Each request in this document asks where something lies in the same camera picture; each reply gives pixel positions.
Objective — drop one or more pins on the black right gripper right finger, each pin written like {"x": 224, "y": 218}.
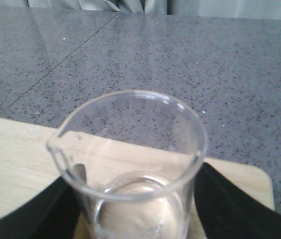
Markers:
{"x": 227, "y": 212}

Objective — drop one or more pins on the grey curtain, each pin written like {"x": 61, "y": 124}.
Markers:
{"x": 254, "y": 9}

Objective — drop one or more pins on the glass beaker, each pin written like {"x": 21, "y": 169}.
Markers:
{"x": 141, "y": 204}

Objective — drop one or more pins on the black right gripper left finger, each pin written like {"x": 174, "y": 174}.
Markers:
{"x": 51, "y": 214}

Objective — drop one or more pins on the wooden cutting board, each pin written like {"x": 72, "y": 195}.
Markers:
{"x": 26, "y": 167}

